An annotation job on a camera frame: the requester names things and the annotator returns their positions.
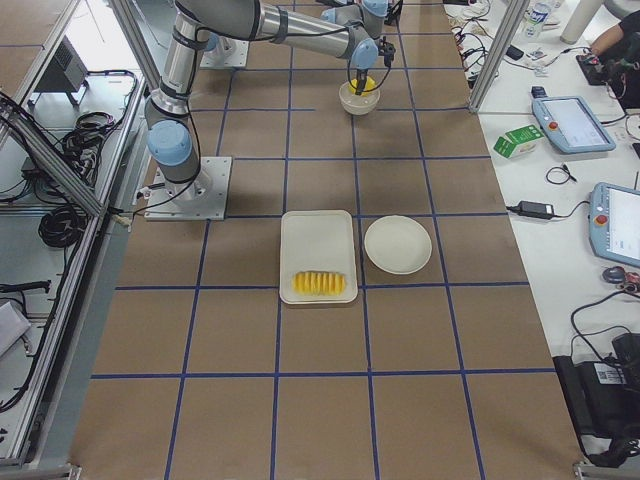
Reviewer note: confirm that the sliced yellow bread loaf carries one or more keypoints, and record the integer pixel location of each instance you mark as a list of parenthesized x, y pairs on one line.
[(319, 283)]

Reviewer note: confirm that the yellow lemon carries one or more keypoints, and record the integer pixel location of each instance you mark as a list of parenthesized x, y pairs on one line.
[(368, 86)]

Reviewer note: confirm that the cream rectangular tray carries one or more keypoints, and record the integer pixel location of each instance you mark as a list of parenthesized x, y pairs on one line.
[(319, 240)]

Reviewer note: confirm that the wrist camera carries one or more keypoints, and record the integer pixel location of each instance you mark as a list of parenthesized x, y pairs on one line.
[(387, 51)]

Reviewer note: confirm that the aluminium frame post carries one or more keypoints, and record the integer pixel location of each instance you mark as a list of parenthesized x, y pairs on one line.
[(502, 40)]

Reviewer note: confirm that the blue teach pendant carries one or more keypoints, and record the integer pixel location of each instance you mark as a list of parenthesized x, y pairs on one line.
[(614, 223), (570, 125)]

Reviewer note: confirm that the cream round plate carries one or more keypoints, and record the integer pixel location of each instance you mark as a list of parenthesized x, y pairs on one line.
[(398, 245)]

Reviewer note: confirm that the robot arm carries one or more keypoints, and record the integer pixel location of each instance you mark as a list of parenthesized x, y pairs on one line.
[(219, 32)]

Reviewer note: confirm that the green white carton box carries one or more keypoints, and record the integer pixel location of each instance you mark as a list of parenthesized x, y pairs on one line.
[(518, 142)]

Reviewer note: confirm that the cream bowl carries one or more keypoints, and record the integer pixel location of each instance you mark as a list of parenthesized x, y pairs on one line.
[(358, 104)]

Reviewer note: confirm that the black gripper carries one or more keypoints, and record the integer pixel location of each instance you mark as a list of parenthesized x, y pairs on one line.
[(361, 80)]

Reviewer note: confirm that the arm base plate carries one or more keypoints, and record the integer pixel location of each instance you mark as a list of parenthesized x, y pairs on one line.
[(205, 199), (224, 53)]

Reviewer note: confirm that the black laptop charger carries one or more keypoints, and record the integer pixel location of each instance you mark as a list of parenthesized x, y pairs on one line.
[(532, 209)]

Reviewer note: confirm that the grey control box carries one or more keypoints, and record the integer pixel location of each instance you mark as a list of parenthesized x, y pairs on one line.
[(66, 73)]

